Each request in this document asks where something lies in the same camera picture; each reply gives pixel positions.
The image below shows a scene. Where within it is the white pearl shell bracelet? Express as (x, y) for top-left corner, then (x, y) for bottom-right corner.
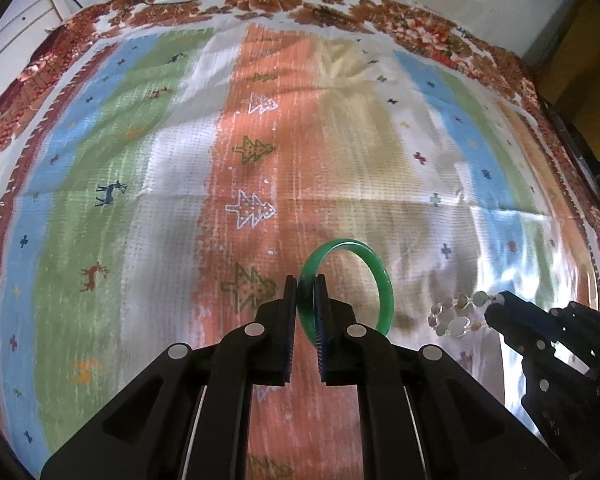
(426, 288), (506, 338)

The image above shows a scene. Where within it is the green jade bangle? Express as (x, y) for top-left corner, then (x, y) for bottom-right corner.
(298, 238), (396, 346)

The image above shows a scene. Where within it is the striped colourful mat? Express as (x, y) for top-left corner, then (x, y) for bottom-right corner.
(0, 22), (600, 476)

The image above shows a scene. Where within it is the yellow hanging cloth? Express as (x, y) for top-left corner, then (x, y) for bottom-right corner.
(538, 0), (600, 159)

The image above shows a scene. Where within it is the floral brown bedsheet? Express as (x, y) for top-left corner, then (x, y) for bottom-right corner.
(0, 0), (600, 480)

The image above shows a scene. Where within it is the white wooden headboard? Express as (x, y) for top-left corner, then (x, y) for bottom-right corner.
(0, 0), (71, 84)

